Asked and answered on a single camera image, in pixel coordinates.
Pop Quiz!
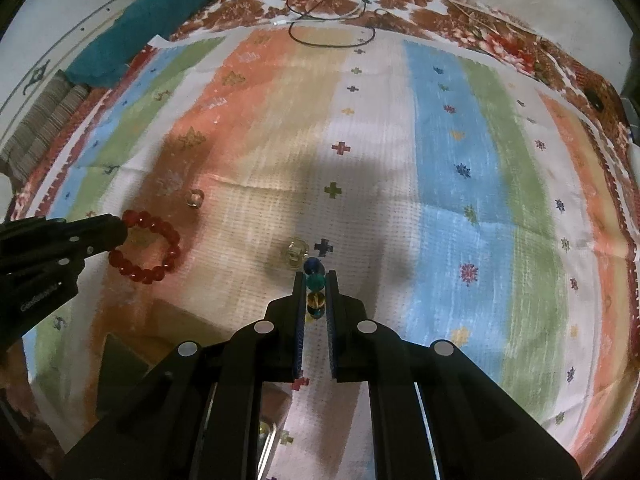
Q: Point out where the red bead bracelet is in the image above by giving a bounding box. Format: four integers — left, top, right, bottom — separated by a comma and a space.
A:
107, 209, 184, 286

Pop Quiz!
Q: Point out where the multicolour bead bracelet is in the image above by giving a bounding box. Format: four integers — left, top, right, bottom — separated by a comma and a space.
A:
301, 256, 329, 323

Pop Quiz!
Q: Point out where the left hand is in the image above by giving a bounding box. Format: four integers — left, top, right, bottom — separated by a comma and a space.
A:
1, 339, 58, 468

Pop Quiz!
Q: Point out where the grey striped mattress edge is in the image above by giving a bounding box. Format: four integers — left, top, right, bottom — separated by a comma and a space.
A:
1, 70, 90, 191

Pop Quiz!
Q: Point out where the striped colourful blanket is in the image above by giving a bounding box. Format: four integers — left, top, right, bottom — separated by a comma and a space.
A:
25, 27, 639, 471

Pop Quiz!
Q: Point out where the teal pillow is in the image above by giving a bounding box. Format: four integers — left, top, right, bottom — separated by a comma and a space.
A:
65, 0, 209, 89

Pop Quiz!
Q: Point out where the black cable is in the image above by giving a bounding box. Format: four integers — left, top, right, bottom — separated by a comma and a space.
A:
285, 0, 378, 49

